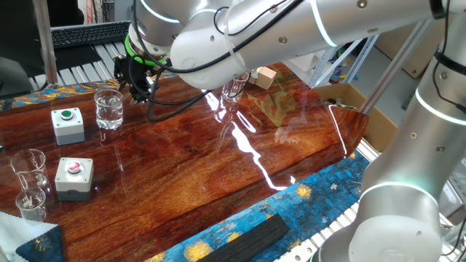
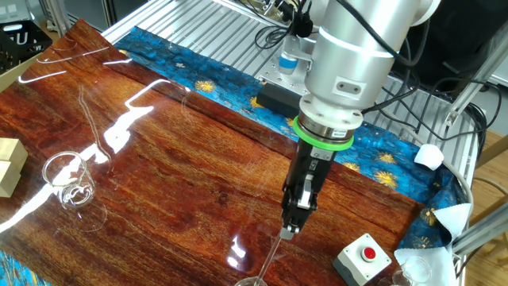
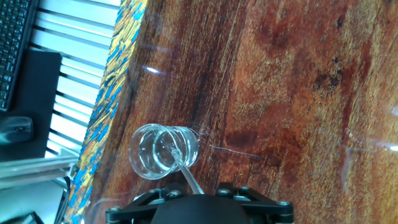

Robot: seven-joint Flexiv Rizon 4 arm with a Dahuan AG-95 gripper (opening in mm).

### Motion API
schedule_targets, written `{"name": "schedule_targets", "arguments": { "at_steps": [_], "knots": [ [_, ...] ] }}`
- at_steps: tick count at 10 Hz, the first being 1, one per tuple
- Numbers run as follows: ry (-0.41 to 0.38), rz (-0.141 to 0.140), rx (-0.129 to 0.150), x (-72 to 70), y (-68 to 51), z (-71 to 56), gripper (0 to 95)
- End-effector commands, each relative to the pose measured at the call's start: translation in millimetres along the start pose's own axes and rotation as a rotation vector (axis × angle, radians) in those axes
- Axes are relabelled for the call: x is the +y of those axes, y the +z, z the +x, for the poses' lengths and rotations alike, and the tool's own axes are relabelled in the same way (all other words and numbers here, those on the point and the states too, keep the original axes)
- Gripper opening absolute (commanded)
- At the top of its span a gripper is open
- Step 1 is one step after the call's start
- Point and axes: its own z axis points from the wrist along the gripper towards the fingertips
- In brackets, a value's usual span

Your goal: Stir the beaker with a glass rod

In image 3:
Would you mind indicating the black computer keyboard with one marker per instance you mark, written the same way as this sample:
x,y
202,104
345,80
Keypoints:
x,y
12,46

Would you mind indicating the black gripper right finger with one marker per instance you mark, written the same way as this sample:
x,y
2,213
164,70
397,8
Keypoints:
x,y
267,208

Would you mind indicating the clear glass stirring rod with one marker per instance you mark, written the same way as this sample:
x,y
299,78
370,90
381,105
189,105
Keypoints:
x,y
186,174

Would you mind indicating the blue starry tablecloth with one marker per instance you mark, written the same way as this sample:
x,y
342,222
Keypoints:
x,y
102,109

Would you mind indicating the glossy wood pattern mat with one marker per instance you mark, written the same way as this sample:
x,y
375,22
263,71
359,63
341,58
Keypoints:
x,y
280,109

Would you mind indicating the black computer mouse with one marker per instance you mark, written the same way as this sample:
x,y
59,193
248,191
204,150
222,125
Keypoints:
x,y
15,130

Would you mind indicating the glass beaker with water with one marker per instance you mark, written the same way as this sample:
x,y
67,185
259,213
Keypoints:
x,y
155,152

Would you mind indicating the aluminium frame post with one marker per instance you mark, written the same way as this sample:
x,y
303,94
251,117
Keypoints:
x,y
37,168

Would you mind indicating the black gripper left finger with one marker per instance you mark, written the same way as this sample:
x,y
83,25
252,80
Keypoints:
x,y
133,210

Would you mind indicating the black desk pad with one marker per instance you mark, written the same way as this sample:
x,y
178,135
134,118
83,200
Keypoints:
x,y
37,93

